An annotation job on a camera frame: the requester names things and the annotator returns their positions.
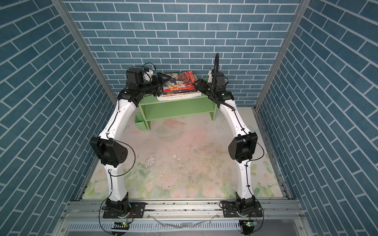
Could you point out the green shelf rack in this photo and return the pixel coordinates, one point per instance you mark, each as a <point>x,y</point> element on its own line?
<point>152,109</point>

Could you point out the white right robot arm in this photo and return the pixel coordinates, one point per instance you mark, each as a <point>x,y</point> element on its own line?
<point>242,147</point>

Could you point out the white book brown stripes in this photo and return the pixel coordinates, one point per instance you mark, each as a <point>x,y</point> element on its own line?
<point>169,97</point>

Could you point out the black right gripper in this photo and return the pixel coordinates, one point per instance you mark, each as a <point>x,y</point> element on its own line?
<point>201,83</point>

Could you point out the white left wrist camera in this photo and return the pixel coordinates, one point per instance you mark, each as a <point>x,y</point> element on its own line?
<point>147,76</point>

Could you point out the red manga comic book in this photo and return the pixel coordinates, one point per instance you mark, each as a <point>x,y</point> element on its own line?
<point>181,81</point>

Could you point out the purple book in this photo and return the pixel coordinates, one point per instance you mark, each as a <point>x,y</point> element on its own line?
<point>178,92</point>

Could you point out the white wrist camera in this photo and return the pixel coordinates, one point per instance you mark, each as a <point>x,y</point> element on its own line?
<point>210,76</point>
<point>147,76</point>

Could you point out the metal corner frame post right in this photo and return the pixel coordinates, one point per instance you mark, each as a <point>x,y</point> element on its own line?
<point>299,14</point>

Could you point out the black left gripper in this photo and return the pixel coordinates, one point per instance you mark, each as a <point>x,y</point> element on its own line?
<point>158,86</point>

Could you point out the metal corner frame post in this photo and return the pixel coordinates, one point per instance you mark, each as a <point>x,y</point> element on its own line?
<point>299,14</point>
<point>79,39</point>

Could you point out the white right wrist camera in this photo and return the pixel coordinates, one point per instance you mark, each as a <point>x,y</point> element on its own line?
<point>210,76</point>

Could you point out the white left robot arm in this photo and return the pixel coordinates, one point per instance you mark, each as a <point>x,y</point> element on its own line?
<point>108,147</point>

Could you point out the metal base rail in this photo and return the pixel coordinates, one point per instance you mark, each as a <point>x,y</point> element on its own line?
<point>208,217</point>

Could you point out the metal corner frame post left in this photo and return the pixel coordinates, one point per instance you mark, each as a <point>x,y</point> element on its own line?
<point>79,39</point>

